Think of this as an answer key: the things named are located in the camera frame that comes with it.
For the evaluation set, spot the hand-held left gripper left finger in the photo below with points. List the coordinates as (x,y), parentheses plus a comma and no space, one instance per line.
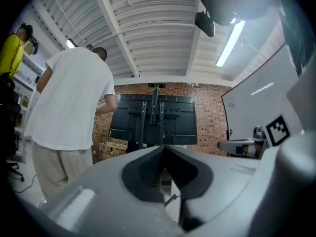
(98,206)

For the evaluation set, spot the printed cardboard box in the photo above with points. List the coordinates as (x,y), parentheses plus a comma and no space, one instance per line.
(112,150)

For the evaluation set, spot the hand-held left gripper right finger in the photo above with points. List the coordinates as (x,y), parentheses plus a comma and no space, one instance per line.
(222,181)

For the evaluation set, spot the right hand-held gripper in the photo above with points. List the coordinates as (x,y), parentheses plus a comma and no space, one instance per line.
(291,107)

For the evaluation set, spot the black screen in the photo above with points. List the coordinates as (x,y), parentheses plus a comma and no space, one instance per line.
(182,122)

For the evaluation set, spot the white whiteboard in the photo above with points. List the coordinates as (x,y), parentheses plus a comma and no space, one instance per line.
(256,107)

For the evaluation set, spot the long ceiling light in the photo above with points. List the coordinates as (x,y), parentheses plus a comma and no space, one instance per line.
(230,43)

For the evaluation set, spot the white shelf unit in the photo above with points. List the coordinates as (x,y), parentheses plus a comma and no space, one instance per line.
(27,83)

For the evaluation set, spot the black screen stand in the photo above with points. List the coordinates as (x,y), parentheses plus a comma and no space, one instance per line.
(155,107)

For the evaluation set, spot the small ceiling light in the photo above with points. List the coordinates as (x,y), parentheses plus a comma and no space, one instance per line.
(70,43)

